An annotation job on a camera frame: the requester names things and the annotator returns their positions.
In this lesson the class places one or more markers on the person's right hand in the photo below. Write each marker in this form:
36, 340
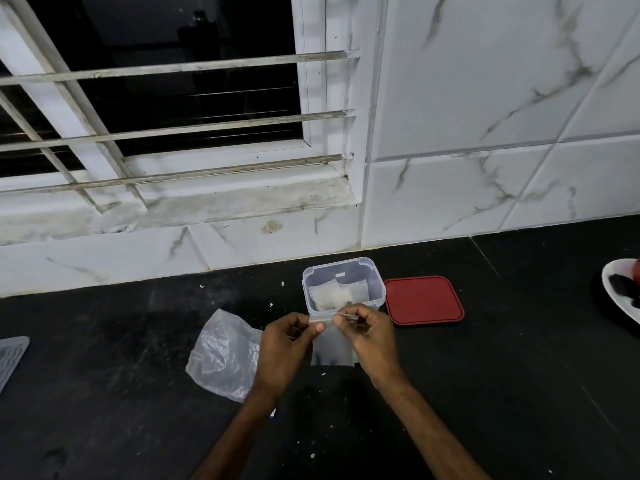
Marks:
372, 344

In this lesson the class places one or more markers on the person's left hand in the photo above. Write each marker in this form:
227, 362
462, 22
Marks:
280, 354

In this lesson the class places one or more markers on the person's left thumb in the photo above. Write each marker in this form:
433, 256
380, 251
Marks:
314, 332

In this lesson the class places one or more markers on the person's right thumb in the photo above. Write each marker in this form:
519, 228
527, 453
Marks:
346, 327

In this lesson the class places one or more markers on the small clear zip bag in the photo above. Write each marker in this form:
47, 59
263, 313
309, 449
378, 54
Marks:
334, 342

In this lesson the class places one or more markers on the person's left forearm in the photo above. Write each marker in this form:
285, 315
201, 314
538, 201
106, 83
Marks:
235, 439

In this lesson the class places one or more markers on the person's right forearm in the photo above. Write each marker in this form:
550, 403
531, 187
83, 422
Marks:
430, 429

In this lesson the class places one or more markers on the filled clear pouch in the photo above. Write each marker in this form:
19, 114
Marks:
336, 295

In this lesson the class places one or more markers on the clear plastic container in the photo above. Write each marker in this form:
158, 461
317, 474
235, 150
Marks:
342, 284

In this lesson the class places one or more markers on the red container lid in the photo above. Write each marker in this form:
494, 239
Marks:
423, 300

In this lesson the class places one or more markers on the crumpled clear plastic bag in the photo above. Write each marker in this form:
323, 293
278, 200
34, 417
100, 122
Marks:
225, 354

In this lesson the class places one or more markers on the white window grille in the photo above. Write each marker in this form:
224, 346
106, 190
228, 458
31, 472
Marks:
165, 122

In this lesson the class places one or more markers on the white plate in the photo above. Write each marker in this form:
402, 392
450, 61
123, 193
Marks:
620, 294

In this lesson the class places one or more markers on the dark food on plate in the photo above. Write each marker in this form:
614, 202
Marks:
625, 288

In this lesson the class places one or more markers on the grey perforated tray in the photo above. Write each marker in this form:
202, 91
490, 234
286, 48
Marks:
10, 359

